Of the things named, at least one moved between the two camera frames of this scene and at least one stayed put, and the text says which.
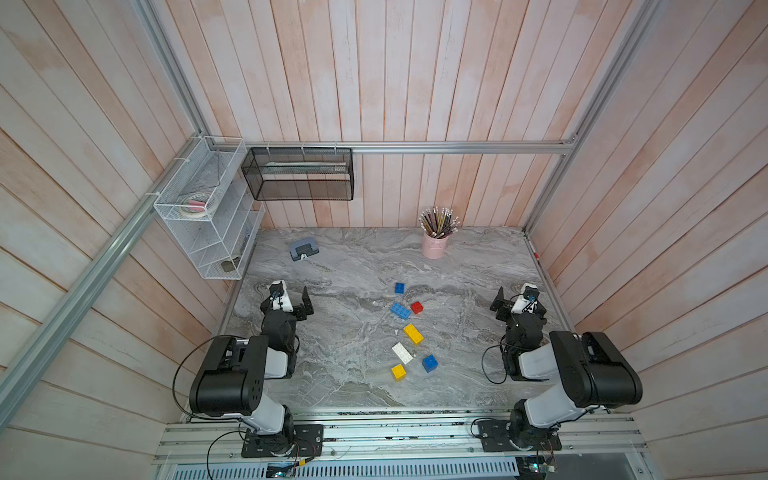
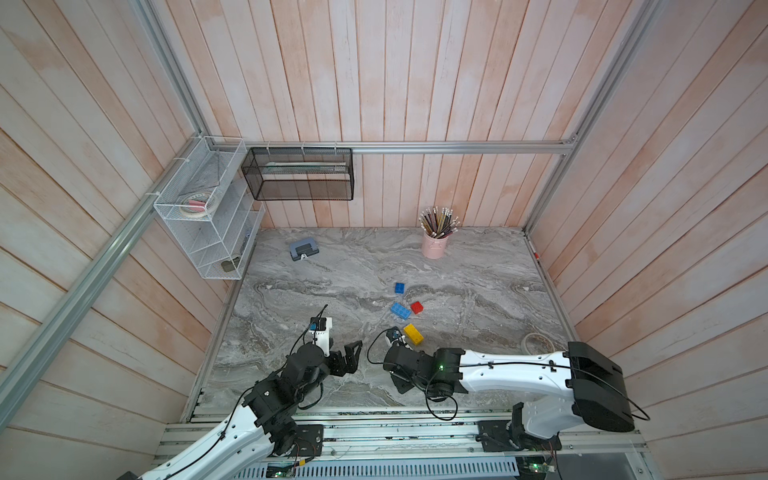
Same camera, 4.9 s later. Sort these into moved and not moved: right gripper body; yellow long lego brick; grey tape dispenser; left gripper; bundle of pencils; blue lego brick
Moved: right gripper body; left gripper
Not moved: blue lego brick; bundle of pencils; grey tape dispenser; yellow long lego brick
